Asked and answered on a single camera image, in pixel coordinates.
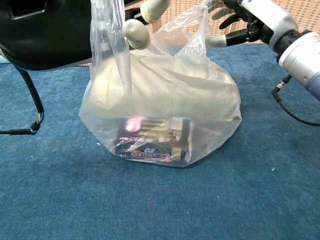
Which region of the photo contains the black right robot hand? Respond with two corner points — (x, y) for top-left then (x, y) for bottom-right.
(203, 0), (272, 48)

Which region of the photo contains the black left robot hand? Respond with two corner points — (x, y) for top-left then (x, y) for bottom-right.
(0, 0), (171, 72)

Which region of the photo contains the transparent plastic shopping bag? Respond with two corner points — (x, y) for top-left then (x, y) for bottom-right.
(78, 0), (243, 168)

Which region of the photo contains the wicker folding screen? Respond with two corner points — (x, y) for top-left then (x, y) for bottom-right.
(122, 0), (320, 45)

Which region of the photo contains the pale cream soft package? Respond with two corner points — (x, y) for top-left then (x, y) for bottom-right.
(84, 49), (238, 121)

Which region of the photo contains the black purple pad pack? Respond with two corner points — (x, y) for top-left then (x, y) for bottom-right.
(113, 117), (195, 166)

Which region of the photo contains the blue velvet table cloth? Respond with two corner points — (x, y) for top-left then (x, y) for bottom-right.
(0, 44), (320, 240)

